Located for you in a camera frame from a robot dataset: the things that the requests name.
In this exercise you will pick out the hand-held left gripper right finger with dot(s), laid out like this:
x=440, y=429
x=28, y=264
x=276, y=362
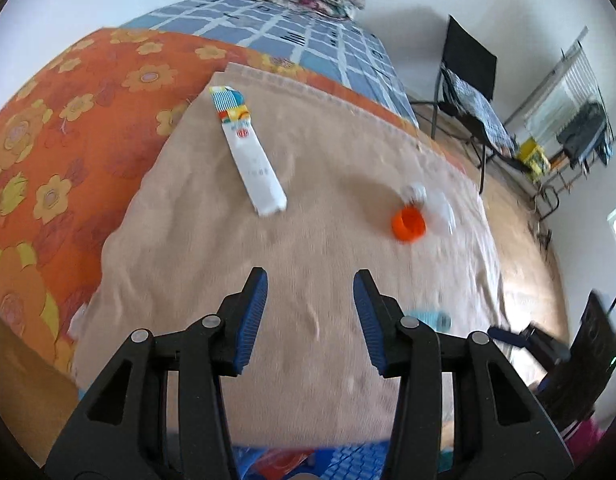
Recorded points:
x=373, y=325

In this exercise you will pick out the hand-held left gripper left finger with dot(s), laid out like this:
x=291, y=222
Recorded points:
x=248, y=325

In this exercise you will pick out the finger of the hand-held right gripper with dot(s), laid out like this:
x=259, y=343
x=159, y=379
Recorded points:
x=503, y=336
x=545, y=342

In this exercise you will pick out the blue plastic basket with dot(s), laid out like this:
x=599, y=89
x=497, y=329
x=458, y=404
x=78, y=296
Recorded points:
x=338, y=462

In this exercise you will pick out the small bottle with orange cap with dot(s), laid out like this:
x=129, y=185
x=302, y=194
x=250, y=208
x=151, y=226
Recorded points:
x=409, y=220

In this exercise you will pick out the clear plastic wrapper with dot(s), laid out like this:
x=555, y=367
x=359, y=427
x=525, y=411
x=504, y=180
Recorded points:
x=444, y=211

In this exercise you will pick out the beige blanket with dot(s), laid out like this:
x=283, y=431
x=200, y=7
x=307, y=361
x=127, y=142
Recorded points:
x=313, y=200

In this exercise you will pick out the white toothpaste tube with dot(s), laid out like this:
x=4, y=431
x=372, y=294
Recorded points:
x=250, y=157

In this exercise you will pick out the yellow crate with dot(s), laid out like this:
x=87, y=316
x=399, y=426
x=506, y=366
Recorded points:
x=533, y=156

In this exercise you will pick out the grey jacket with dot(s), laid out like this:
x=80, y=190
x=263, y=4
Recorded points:
x=583, y=132

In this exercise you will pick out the black drying rack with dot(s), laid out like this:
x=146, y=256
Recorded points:
x=573, y=125

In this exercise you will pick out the checkered cloth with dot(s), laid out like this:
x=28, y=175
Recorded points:
x=480, y=105

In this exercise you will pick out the striped towel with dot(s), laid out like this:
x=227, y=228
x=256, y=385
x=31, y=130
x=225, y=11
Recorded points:
x=563, y=100

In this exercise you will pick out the black folding chair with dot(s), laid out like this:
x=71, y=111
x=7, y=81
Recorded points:
x=468, y=85

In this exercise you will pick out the orange floral bed sheet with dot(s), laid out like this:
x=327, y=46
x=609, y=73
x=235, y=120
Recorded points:
x=73, y=125

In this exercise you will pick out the blue checkered bed sheet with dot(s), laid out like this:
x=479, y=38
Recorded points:
x=298, y=35

